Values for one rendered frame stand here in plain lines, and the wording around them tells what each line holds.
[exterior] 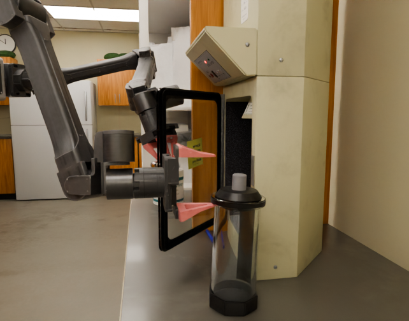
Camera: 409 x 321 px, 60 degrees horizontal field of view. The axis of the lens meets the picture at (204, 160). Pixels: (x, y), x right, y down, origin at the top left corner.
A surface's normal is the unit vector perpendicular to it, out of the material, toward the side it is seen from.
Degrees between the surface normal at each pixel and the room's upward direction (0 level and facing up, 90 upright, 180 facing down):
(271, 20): 90
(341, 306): 0
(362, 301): 0
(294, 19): 90
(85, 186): 82
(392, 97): 90
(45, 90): 81
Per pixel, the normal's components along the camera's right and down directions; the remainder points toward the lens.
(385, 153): -0.98, 0.03
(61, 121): -0.25, -0.02
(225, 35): 0.18, 0.13
